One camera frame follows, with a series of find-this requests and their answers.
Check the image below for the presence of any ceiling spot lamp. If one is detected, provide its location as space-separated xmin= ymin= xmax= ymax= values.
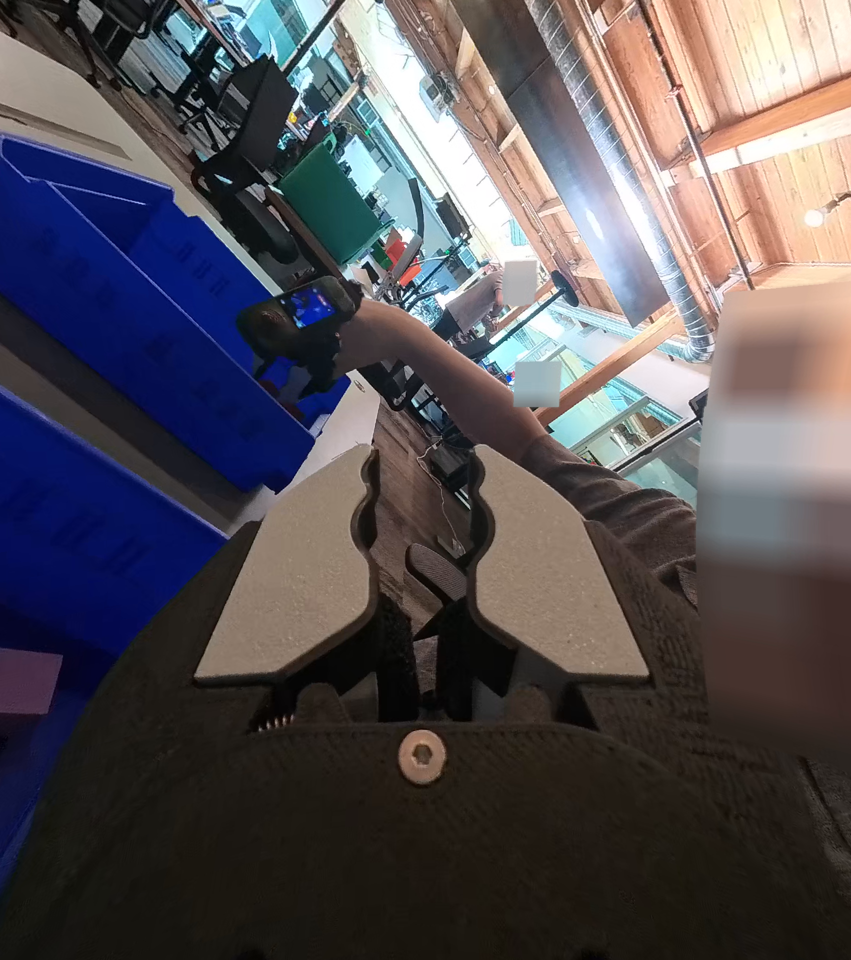
xmin=802 ymin=191 xmax=851 ymax=230

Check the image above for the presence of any green partition panel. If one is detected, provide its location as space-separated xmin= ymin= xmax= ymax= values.
xmin=279 ymin=142 xmax=385 ymax=265

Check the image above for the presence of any silver ventilation duct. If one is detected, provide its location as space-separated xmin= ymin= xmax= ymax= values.
xmin=523 ymin=0 xmax=715 ymax=363

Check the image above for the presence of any red chair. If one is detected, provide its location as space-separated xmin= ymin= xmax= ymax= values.
xmin=384 ymin=228 xmax=423 ymax=271

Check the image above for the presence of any purple cube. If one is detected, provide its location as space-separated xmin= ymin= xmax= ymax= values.
xmin=0 ymin=648 xmax=64 ymax=736

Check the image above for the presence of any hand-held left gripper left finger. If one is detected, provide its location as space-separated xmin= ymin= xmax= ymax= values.
xmin=193 ymin=444 xmax=380 ymax=687

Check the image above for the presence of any black pole stand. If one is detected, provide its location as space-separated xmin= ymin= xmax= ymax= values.
xmin=489 ymin=270 xmax=580 ymax=346

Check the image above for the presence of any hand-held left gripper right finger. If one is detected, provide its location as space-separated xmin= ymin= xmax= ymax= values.
xmin=466 ymin=444 xmax=650 ymax=682

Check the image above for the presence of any blue plastic bin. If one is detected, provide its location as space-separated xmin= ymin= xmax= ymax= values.
xmin=0 ymin=127 xmax=352 ymax=496
xmin=0 ymin=348 xmax=228 ymax=960

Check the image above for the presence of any black ceiling panel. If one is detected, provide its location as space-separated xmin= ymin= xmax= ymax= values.
xmin=455 ymin=0 xmax=670 ymax=329

